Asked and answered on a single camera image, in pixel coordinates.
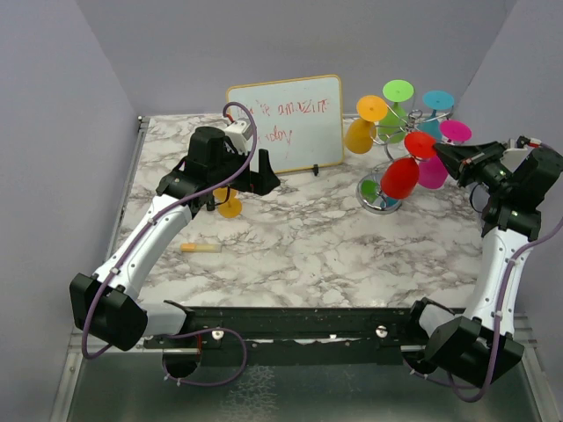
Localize chrome wine glass rack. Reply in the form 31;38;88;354
355;107;454;215

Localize green wine glass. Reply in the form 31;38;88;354
377;79;414;143

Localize yellow wine glass front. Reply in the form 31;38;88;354
213;186;242;219

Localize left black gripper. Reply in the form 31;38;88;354
209;141;281;195

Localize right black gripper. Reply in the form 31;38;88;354
434;141;516;196

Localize red wine glass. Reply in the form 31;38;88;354
380;132;436;200

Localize yellow framed whiteboard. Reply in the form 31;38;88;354
226;75;344;174

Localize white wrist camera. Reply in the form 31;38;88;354
501;135;542;171
224;119;253;155

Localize yellow wine glass left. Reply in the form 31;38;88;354
344;95;388;155

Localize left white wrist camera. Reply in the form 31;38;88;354
224;119;253;155

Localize blue wine glass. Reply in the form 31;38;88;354
417;90;455;142

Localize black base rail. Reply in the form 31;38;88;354
143;307;428;366

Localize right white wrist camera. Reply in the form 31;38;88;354
501;135;542;171

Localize pink wine glass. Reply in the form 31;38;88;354
419;120;472;189

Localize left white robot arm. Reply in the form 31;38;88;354
69;120;280;351

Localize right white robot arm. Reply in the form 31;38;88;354
404;136;562;389

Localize yellow wine glass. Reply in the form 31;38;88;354
344;95;388;155
213;186;242;219

